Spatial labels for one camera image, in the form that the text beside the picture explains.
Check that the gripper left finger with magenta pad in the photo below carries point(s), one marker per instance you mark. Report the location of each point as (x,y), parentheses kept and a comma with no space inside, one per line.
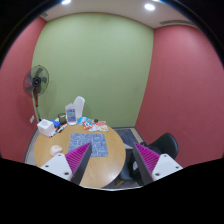
(70,166)

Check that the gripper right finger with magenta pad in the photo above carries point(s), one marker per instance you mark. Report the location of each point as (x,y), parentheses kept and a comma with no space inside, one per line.
(153,166)

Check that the beige computer mouse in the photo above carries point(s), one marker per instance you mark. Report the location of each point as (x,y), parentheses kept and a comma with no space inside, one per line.
(55,149)

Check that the black office chair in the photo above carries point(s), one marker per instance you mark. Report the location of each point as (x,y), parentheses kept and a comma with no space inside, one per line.
(166,144)

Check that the round wooden table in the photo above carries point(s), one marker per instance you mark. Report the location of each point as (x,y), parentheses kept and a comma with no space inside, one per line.
(100,171)

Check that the black white marker pen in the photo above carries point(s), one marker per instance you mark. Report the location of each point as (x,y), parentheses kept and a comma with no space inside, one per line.
(62,128)

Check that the orange snack packet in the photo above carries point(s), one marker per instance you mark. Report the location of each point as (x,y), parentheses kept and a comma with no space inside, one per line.
(87,125)

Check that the blue snack packet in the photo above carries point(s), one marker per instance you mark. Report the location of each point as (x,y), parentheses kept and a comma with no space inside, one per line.
(81,120)

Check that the white tissue box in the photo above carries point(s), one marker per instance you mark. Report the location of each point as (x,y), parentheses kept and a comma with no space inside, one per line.
(46,127)

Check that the white red snack packet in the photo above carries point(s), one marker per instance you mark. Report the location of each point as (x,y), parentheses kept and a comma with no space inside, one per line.
(99,126)

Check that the dark glass jar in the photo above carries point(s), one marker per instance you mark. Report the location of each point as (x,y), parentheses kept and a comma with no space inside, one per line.
(62,118)

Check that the white plastic jug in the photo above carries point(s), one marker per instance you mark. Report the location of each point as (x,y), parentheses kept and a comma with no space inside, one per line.
(74,110)

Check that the black standing fan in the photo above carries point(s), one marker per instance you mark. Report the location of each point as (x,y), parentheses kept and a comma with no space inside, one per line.
(35,83)

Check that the ceiling light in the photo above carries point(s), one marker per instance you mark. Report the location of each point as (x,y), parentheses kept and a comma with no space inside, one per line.
(64,2)
(149,7)

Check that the white wall socket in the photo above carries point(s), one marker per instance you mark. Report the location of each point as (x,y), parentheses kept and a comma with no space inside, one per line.
(32,119)

